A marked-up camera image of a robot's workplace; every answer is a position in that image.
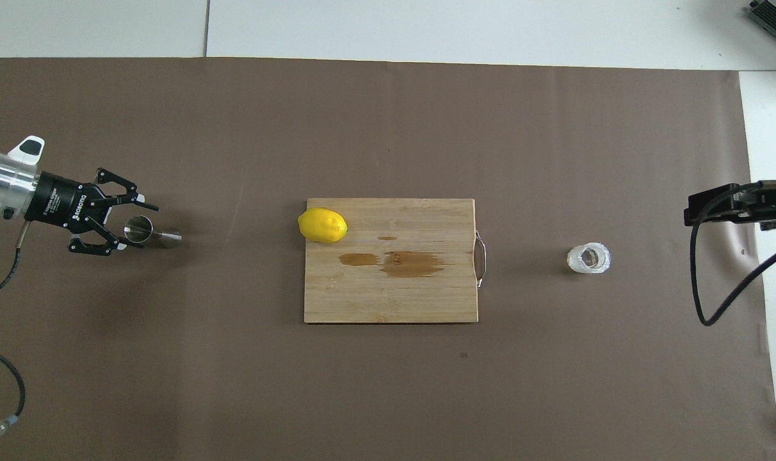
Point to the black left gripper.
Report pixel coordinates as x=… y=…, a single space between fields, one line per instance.
x=61 y=203

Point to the steel double jigger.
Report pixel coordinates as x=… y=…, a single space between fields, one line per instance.
x=139 y=229

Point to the clear textured glass cup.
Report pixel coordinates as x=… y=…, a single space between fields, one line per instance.
x=590 y=258

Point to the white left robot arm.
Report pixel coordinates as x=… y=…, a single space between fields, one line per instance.
x=4 y=182

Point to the brown paper table mat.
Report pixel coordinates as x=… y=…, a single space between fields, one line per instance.
x=650 y=160

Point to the yellow lemon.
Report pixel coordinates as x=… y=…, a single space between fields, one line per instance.
x=323 y=225

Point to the grey finned metal device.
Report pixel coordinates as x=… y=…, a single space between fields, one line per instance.
x=775 y=14

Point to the wooden cutting board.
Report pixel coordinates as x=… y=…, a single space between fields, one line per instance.
x=394 y=294

